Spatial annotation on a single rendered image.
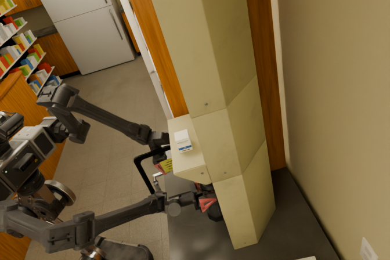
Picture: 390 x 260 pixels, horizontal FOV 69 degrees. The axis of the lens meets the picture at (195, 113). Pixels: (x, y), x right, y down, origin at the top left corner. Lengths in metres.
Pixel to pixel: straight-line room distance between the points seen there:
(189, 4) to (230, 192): 0.69
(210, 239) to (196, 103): 0.83
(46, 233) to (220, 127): 0.64
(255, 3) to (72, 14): 4.99
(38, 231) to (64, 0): 5.08
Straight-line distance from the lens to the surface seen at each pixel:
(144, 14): 1.09
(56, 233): 1.06
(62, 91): 1.22
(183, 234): 1.53
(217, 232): 1.49
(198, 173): 1.00
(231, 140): 0.92
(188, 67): 0.76
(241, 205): 1.18
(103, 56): 6.08
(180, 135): 1.02
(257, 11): 1.16
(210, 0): 0.73
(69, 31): 6.03
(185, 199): 1.30
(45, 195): 1.68
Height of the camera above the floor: 2.20
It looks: 35 degrees down
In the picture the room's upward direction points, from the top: 18 degrees counter-clockwise
